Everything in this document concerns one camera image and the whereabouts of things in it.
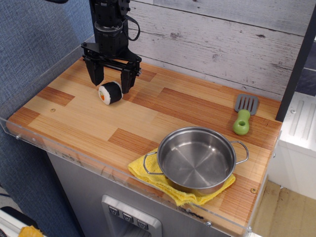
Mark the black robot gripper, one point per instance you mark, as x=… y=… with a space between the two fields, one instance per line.
x=110 y=49

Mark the plush sushi roll toy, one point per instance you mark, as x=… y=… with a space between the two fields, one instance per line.
x=110 y=92

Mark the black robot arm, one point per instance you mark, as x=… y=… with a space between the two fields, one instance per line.
x=110 y=13

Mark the yellow cloth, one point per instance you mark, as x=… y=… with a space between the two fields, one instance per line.
x=160 y=182

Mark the clear acrylic table guard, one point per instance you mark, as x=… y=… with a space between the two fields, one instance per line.
x=49 y=102

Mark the stainless steel pot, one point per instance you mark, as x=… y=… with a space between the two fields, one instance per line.
x=195 y=160

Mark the silver toy fridge cabinet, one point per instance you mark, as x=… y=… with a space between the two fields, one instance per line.
x=109 y=206

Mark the yellow object bottom left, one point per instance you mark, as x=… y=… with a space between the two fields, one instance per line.
x=30 y=231

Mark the white plastic unit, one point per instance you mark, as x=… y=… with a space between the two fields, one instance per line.
x=293 y=164

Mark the grey spatula green handle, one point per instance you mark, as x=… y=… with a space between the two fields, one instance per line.
x=246 y=106

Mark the black vertical post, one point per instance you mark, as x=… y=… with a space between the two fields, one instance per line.
x=306 y=46

